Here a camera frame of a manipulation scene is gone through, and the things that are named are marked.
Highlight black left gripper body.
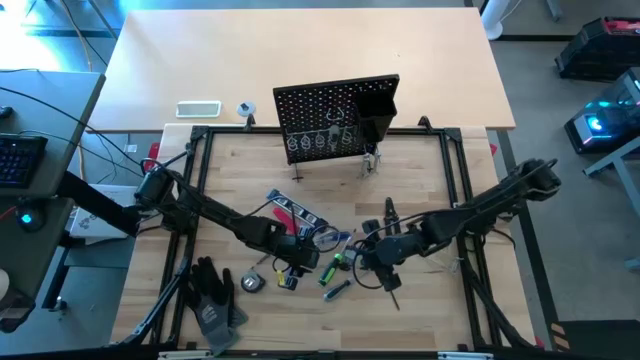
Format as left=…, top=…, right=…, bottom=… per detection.
left=272, top=233, right=322, bottom=272

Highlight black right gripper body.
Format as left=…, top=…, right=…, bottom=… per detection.
left=357, top=233, right=419, bottom=274

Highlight clear blue handled screwdriver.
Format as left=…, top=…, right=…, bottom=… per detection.
left=312, top=226, right=358, bottom=251

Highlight green black screwdriver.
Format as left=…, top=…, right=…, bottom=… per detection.
left=317, top=252, right=347, bottom=289

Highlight black torpedo level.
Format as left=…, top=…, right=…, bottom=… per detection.
left=265, top=187, right=330, bottom=228

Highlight grey black screwdriver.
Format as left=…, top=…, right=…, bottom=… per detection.
left=322, top=278, right=354, bottom=303

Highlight clear zip ties bundle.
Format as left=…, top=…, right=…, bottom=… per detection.
left=424, top=249, right=464, bottom=275

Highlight black tape measure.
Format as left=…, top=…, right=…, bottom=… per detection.
left=240, top=270, right=267, bottom=295

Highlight black grey work glove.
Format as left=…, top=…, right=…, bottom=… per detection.
left=221, top=267, right=250, bottom=330
left=183, top=255, right=241, bottom=357

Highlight silver aluminium bar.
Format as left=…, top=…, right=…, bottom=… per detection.
left=436, top=351, right=495, bottom=360
left=157, top=350, right=214, bottom=360

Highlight black pegboard bin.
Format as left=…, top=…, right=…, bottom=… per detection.
left=351, top=88, right=400, bottom=146

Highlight black metal pegboard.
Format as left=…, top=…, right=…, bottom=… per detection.
left=272, top=73, right=402, bottom=184

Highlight white rectangular tray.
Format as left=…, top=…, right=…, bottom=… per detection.
left=175, top=99, right=223, bottom=120

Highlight white printed box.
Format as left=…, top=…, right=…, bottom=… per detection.
left=68, top=182, right=140, bottom=247

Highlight light wood table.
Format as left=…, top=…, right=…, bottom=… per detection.
left=88, top=6, right=517, bottom=134

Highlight black mat orange stripes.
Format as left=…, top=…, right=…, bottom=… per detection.
left=546, top=318, right=640, bottom=360

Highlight grey desk leg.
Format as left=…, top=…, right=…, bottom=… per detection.
left=581, top=134, right=640, bottom=275

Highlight glowing computer tower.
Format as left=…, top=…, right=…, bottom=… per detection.
left=563, top=66, right=640, bottom=156

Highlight grey desk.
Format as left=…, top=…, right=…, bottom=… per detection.
left=0, top=69, right=108, bottom=200

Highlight black keyboard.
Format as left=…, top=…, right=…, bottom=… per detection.
left=0, top=133, right=50, bottom=191

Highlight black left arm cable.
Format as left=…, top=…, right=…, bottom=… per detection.
left=252, top=197, right=343, bottom=275

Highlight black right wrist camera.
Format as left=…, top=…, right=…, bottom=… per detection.
left=375, top=267, right=404, bottom=293

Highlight red handled tool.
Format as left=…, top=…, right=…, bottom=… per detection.
left=272, top=205, right=298, bottom=236

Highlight chrome multi-ring tool rack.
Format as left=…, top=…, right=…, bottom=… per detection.
left=285, top=125, right=360, bottom=154

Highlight black aluminium table frame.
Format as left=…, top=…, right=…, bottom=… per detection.
left=107, top=114, right=539, bottom=360

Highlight white pedestal base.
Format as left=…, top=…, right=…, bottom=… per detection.
left=479, top=0, right=522, bottom=42

